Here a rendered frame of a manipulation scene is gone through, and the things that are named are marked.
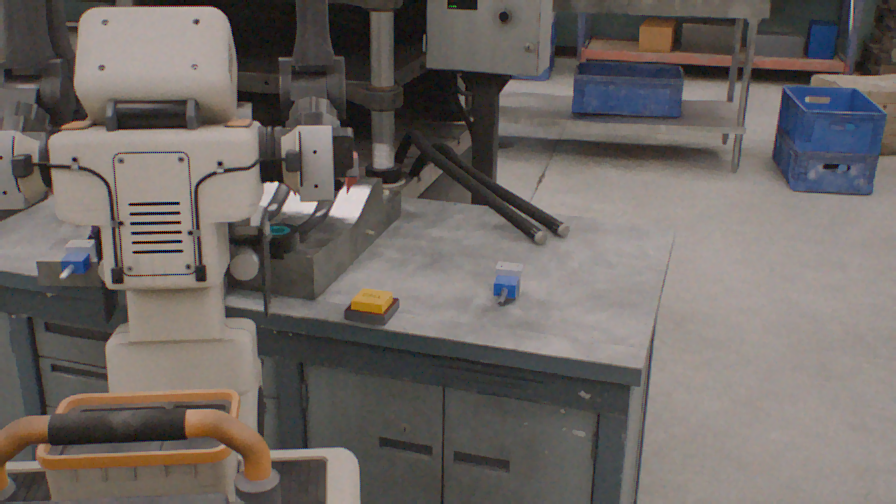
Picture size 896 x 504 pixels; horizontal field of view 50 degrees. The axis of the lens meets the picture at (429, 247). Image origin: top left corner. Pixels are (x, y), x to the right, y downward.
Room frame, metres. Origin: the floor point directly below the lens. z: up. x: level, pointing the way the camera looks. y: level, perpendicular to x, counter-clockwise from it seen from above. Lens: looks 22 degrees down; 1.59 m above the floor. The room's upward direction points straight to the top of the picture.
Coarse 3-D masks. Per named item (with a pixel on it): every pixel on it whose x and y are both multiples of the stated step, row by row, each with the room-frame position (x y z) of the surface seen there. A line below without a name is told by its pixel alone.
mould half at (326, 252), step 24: (264, 192) 1.99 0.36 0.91; (360, 192) 1.95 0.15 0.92; (288, 216) 1.91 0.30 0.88; (336, 216) 1.89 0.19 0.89; (360, 216) 1.90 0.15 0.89; (384, 216) 2.04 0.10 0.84; (312, 240) 1.75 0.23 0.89; (336, 240) 1.78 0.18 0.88; (360, 240) 1.90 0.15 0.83; (288, 264) 1.69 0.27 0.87; (312, 264) 1.67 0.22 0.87; (336, 264) 1.77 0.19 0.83; (240, 288) 1.72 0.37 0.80; (288, 288) 1.69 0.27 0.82; (312, 288) 1.67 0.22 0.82
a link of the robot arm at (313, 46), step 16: (304, 0) 1.50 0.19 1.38; (320, 0) 1.51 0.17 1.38; (304, 16) 1.50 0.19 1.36; (320, 16) 1.50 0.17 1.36; (304, 32) 1.50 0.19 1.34; (320, 32) 1.50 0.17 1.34; (304, 48) 1.49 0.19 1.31; (320, 48) 1.49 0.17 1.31; (288, 64) 1.49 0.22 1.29; (304, 64) 1.49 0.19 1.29; (320, 64) 1.49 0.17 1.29; (336, 64) 1.50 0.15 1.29; (288, 80) 1.48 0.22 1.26; (336, 80) 1.48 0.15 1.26; (288, 96) 1.47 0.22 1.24; (336, 96) 1.47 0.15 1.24; (288, 112) 1.47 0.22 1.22
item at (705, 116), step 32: (576, 0) 5.15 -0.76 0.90; (608, 0) 5.12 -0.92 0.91; (640, 0) 5.09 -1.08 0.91; (672, 0) 5.06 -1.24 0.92; (704, 0) 5.03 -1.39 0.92; (736, 0) 5.01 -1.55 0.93; (768, 0) 4.98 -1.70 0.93; (736, 32) 5.60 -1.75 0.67; (736, 64) 5.60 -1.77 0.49; (512, 96) 5.77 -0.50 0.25; (544, 96) 5.77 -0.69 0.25; (608, 128) 5.15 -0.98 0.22; (640, 128) 5.12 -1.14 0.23; (672, 128) 5.09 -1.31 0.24; (704, 128) 5.06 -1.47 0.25; (736, 128) 5.03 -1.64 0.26; (736, 160) 5.04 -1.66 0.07
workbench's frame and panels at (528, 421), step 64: (0, 320) 1.89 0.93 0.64; (64, 320) 1.82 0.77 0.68; (128, 320) 1.78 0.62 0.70; (256, 320) 1.63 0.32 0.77; (0, 384) 1.90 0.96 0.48; (64, 384) 1.85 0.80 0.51; (320, 384) 1.66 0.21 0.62; (384, 384) 1.62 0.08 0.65; (448, 384) 1.57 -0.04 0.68; (512, 384) 1.53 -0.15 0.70; (576, 384) 1.50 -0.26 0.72; (640, 384) 1.42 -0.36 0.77; (320, 448) 1.66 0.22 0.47; (384, 448) 1.63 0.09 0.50; (448, 448) 1.58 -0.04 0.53; (512, 448) 1.54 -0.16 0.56; (576, 448) 1.51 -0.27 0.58; (640, 448) 2.02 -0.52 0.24
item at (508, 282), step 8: (504, 264) 1.73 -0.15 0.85; (512, 264) 1.73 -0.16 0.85; (520, 264) 1.73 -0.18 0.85; (496, 272) 1.71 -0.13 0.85; (504, 272) 1.70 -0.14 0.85; (512, 272) 1.70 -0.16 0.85; (520, 272) 1.70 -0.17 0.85; (496, 280) 1.68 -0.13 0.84; (504, 280) 1.68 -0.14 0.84; (512, 280) 1.68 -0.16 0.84; (520, 280) 1.70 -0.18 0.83; (496, 288) 1.67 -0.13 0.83; (504, 288) 1.66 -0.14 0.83; (512, 288) 1.66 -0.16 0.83; (520, 288) 1.70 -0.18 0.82; (504, 296) 1.63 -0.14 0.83; (512, 296) 1.66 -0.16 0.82
